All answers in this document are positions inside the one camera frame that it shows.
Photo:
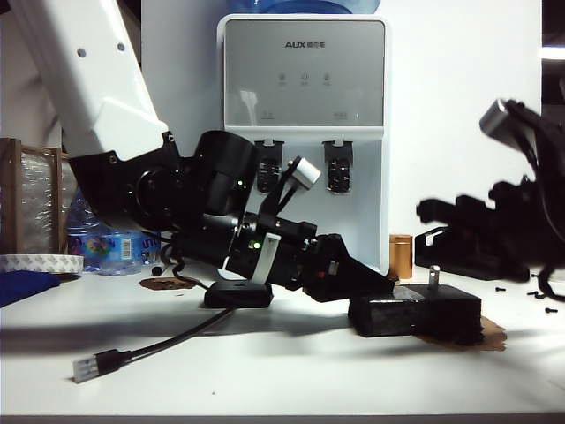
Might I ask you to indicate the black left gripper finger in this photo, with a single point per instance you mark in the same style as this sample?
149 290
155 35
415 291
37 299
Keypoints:
344 280
348 249

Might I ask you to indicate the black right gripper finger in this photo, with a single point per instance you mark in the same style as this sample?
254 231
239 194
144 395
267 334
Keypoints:
434 212
472 203

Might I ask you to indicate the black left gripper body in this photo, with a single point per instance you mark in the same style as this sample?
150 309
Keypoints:
287 238

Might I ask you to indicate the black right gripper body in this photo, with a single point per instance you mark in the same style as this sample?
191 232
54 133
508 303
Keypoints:
521 203

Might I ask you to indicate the black sponge block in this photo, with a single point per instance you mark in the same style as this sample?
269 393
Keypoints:
397 311

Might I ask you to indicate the silver USB flash drive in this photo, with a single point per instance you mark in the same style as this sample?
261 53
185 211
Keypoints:
434 277

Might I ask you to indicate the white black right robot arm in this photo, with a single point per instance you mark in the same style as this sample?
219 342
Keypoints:
543 132

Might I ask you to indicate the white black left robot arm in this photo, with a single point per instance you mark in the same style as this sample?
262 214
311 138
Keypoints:
88 66

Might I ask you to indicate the black USB hub box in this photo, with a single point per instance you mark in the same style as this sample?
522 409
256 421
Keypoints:
238 298

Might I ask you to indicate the gold metal cylinder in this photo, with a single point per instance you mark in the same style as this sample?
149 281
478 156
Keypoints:
401 256

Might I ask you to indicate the black soldering iron stand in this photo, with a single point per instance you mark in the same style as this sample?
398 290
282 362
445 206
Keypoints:
463 265

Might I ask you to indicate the marker pen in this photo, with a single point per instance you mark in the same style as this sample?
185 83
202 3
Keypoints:
155 269

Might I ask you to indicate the white AUX water dispenser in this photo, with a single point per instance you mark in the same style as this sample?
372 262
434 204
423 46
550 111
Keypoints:
309 88

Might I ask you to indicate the ceiling light strip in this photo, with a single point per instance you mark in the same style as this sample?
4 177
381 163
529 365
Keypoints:
554 50

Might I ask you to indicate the white double-sided tape roll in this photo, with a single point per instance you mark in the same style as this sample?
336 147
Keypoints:
39 263

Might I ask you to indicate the blue cloth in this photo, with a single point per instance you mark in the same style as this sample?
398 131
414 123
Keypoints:
22 287

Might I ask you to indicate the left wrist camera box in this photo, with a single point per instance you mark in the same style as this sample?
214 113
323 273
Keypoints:
305 173

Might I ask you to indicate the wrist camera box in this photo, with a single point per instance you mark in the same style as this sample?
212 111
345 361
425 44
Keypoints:
496 118
305 173

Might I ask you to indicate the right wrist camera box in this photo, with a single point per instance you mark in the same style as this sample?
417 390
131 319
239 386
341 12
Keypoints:
496 118

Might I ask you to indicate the plastic-wrapped wooden frame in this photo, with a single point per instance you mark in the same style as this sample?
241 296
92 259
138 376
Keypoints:
37 199

